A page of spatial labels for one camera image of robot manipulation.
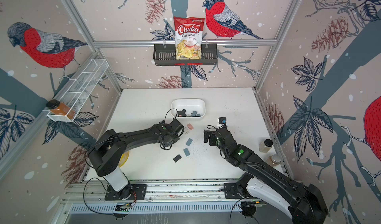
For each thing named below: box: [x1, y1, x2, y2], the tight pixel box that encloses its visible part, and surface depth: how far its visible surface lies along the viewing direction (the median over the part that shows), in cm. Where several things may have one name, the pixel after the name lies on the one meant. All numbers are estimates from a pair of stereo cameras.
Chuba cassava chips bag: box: [173, 16, 205, 60], surface depth 87 cm
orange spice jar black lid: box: [45, 99, 76, 120], surface depth 63 cm
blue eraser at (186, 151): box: [183, 147, 191, 157], surface depth 90 cm
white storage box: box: [170, 98, 206, 118], surface depth 107 cm
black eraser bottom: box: [172, 154, 182, 163], surface depth 87 cm
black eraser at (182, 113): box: [177, 109, 187, 117], surface depth 106 cm
